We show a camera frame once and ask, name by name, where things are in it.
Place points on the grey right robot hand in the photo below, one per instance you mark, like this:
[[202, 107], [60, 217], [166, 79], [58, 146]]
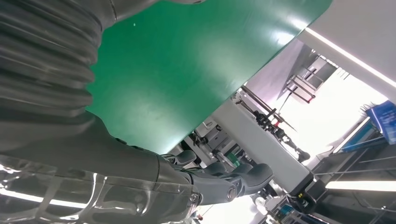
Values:
[[108, 179]]

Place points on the black stand device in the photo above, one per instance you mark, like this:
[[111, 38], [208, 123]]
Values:
[[275, 126]]

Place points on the metal rack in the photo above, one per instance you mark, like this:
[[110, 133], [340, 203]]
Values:
[[309, 80]]

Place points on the blue box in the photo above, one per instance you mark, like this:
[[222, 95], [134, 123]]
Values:
[[383, 120]]

